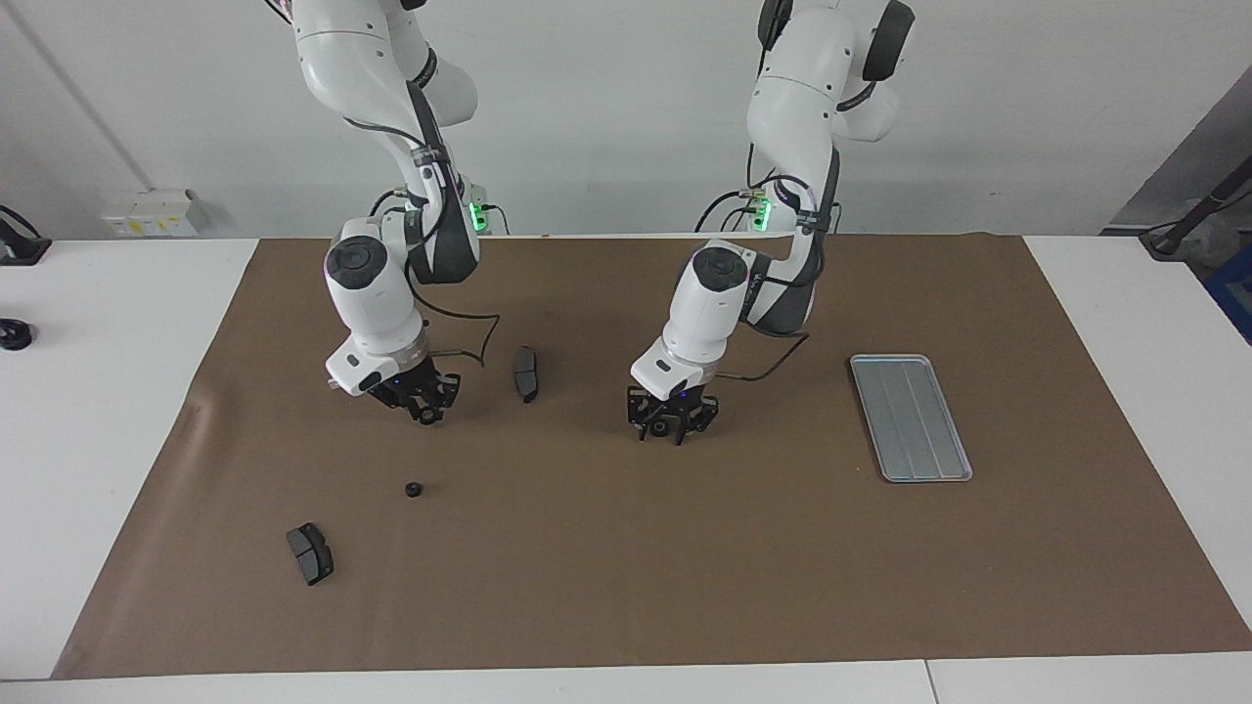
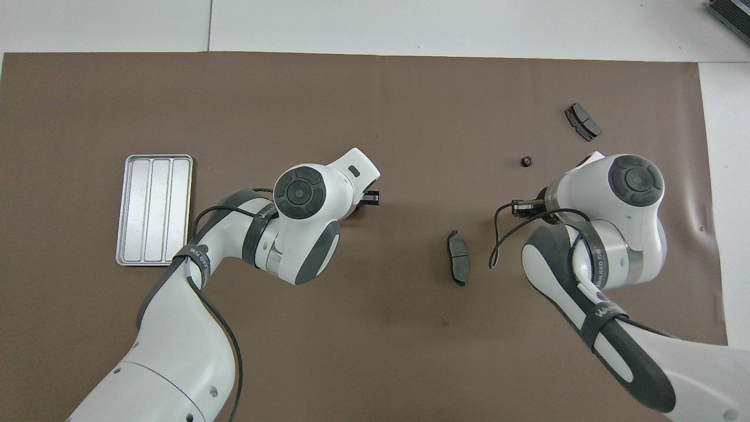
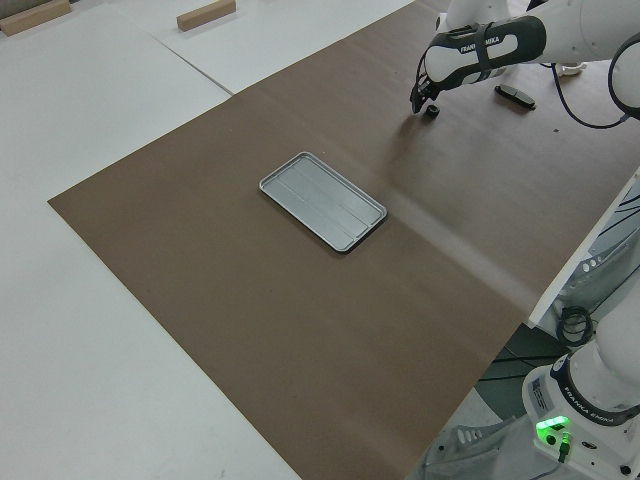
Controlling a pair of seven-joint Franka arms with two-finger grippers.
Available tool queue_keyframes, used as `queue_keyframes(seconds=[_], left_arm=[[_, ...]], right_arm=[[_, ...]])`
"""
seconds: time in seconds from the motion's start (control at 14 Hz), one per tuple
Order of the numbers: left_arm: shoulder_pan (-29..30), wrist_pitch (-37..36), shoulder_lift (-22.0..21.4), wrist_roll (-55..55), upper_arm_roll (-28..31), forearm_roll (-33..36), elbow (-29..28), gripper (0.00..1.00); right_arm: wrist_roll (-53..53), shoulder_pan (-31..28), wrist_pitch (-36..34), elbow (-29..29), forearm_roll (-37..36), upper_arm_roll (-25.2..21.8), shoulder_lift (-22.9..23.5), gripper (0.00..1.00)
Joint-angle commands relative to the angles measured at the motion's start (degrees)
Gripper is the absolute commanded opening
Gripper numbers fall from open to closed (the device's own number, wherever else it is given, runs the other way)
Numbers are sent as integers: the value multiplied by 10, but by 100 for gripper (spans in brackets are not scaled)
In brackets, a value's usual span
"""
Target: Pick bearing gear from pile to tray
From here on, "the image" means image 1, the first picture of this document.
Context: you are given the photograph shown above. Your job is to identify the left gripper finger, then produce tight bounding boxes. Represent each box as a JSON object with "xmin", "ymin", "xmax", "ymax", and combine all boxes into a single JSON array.
[
  {"xmin": 627, "ymin": 388, "xmax": 664, "ymax": 443},
  {"xmin": 675, "ymin": 394, "xmax": 722, "ymax": 447}
]

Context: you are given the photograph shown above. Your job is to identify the silver ribbed metal tray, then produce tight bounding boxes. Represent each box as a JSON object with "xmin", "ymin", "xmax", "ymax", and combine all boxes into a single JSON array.
[{"xmin": 849, "ymin": 354, "xmax": 974, "ymax": 484}]

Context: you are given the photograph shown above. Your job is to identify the brown paper table mat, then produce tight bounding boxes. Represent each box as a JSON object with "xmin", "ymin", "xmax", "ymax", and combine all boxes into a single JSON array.
[{"xmin": 51, "ymin": 233, "xmax": 1252, "ymax": 681}]

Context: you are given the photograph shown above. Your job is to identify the stacked dark grey brake pads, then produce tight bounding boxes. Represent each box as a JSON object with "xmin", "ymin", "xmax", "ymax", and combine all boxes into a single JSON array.
[{"xmin": 286, "ymin": 522, "xmax": 335, "ymax": 588}]

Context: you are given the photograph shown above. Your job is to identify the black tripod stand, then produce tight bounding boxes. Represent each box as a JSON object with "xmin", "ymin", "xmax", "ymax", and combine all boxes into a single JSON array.
[{"xmin": 1140, "ymin": 156, "xmax": 1252, "ymax": 257}]

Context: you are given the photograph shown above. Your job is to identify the blue crate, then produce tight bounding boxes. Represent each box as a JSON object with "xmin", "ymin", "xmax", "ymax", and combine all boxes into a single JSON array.
[{"xmin": 1203, "ymin": 244, "xmax": 1252, "ymax": 343}]

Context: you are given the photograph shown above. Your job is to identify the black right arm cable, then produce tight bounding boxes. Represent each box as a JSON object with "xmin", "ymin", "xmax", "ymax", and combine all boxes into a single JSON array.
[{"xmin": 344, "ymin": 115, "xmax": 502, "ymax": 369}]

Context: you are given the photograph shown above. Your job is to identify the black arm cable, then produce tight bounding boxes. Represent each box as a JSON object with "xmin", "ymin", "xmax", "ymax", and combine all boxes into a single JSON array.
[
  {"xmin": 719, "ymin": 137, "xmax": 840, "ymax": 384},
  {"xmin": 344, "ymin": 115, "xmax": 502, "ymax": 369}
]

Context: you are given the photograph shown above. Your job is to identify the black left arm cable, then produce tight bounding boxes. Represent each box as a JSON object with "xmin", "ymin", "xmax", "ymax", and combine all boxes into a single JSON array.
[{"xmin": 719, "ymin": 137, "xmax": 840, "ymax": 384}]

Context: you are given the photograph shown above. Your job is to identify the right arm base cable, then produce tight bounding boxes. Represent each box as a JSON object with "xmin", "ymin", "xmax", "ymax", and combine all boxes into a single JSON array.
[{"xmin": 364, "ymin": 189, "xmax": 408, "ymax": 238}]

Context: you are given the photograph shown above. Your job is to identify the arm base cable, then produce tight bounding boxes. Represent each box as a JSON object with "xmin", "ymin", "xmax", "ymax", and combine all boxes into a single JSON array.
[
  {"xmin": 694, "ymin": 189, "xmax": 760, "ymax": 234},
  {"xmin": 364, "ymin": 189, "xmax": 408, "ymax": 238}
]

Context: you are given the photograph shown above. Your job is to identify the left arm base cable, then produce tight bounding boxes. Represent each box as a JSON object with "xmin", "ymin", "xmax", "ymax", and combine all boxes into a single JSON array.
[{"xmin": 694, "ymin": 189, "xmax": 760, "ymax": 234}]

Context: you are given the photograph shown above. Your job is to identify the white wall socket box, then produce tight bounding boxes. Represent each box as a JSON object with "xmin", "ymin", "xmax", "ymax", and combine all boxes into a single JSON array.
[{"xmin": 101, "ymin": 189, "xmax": 201, "ymax": 239}]

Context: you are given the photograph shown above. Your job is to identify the white wall conduit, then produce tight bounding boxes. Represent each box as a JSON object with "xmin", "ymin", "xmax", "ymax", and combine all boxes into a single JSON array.
[{"xmin": 10, "ymin": 0, "xmax": 156, "ymax": 195}]

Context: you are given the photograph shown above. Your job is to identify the black clamp base with cable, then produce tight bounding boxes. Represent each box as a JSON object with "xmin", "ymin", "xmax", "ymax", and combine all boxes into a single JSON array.
[{"xmin": 0, "ymin": 205, "xmax": 52, "ymax": 267}]

